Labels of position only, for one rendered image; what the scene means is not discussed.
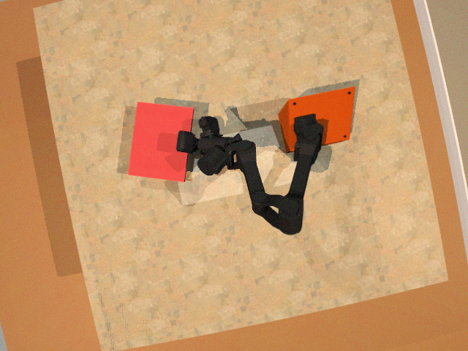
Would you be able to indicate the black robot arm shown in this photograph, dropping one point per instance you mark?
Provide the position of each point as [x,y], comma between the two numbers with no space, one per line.
[291,206]

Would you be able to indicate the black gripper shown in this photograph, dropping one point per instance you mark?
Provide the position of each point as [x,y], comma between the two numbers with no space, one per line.
[187,143]

